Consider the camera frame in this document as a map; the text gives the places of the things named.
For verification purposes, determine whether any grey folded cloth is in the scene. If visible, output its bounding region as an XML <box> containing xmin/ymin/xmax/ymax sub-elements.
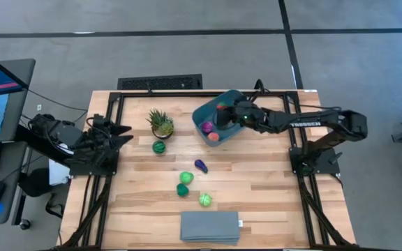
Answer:
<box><xmin>179</xmin><ymin>211</ymin><xmax>241</xmax><ymax>245</ymax></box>

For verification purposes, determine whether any potted succulent plant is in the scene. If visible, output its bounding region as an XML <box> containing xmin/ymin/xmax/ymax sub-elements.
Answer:
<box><xmin>145</xmin><ymin>108</ymin><xmax>174</xmax><ymax>140</ymax></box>

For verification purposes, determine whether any black aluminium table frame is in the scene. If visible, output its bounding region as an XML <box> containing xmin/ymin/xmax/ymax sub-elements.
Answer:
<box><xmin>57</xmin><ymin>89</ymin><xmax>361</xmax><ymax>251</ymax></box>

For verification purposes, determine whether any light green toy pepper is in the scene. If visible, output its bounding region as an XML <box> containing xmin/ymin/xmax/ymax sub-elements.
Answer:
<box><xmin>179</xmin><ymin>171</ymin><xmax>195</xmax><ymax>185</ymax></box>

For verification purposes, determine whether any grey desk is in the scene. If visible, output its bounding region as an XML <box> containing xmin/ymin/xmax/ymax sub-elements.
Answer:
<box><xmin>0</xmin><ymin>58</ymin><xmax>36</xmax><ymax>227</ymax></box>

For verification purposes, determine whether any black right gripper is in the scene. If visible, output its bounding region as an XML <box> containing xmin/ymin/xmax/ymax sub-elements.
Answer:
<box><xmin>223</xmin><ymin>98</ymin><xmax>260</xmax><ymax>132</ymax></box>

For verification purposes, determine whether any light green toy cabbage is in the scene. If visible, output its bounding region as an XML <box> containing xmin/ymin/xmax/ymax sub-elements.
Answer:
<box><xmin>198</xmin><ymin>193</ymin><xmax>213</xmax><ymax>208</ymax></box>

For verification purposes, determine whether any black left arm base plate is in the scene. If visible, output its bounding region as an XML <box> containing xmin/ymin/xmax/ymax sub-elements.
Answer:
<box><xmin>68</xmin><ymin>158</ymin><xmax>119</xmax><ymax>176</ymax></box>

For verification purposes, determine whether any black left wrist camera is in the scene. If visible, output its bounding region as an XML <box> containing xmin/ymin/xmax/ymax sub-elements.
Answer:
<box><xmin>92</xmin><ymin>113</ymin><xmax>108</xmax><ymax>129</ymax></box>

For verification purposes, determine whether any black bag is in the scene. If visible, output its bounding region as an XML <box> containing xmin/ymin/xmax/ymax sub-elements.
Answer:
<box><xmin>18</xmin><ymin>167</ymin><xmax>52</xmax><ymax>198</ymax></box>

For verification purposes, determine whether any dark green toy broccoli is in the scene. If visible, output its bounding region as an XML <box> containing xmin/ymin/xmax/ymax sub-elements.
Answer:
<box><xmin>176</xmin><ymin>183</ymin><xmax>190</xmax><ymax>198</ymax></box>

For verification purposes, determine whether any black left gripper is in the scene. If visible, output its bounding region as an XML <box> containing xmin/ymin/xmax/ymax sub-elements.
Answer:
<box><xmin>82</xmin><ymin>123</ymin><xmax>135</xmax><ymax>167</ymax></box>

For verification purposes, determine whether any black strap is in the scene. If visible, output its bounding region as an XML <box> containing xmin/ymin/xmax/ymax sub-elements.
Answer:
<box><xmin>45</xmin><ymin>193</ymin><xmax>65</xmax><ymax>220</ymax></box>

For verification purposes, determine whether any black power cable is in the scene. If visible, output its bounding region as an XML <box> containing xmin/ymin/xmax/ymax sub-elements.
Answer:
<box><xmin>248</xmin><ymin>79</ymin><xmax>343</xmax><ymax>112</ymax></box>

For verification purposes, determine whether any black desk leg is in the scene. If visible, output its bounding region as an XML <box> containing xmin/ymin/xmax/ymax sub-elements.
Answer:
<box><xmin>11</xmin><ymin>195</ymin><xmax>27</xmax><ymax>227</ymax></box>

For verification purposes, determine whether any toy watermelon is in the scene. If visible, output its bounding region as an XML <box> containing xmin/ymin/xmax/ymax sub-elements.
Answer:
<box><xmin>151</xmin><ymin>140</ymin><xmax>167</xmax><ymax>155</ymax></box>

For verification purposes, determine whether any black floor cable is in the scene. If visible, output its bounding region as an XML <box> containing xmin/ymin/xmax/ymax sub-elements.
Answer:
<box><xmin>22</xmin><ymin>86</ymin><xmax>89</xmax><ymax>112</ymax></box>

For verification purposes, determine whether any black keyboard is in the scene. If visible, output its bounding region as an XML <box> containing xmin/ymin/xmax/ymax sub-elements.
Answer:
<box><xmin>117</xmin><ymin>73</ymin><xmax>204</xmax><ymax>91</ymax></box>

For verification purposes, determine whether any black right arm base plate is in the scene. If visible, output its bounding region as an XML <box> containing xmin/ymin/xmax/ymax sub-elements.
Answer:
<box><xmin>289</xmin><ymin>146</ymin><xmax>341</xmax><ymax>176</ymax></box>

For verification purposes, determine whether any white paper sheet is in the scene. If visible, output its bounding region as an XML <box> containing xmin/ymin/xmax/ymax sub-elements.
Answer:
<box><xmin>49</xmin><ymin>158</ymin><xmax>71</xmax><ymax>185</ymax></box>

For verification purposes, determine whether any teal plastic bin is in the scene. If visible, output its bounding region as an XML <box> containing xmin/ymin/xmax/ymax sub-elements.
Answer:
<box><xmin>191</xmin><ymin>89</ymin><xmax>257</xmax><ymax>147</ymax></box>

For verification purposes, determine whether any purple toy eggplant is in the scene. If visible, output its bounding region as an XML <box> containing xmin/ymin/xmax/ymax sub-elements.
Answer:
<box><xmin>193</xmin><ymin>159</ymin><xmax>209</xmax><ymax>174</ymax></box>

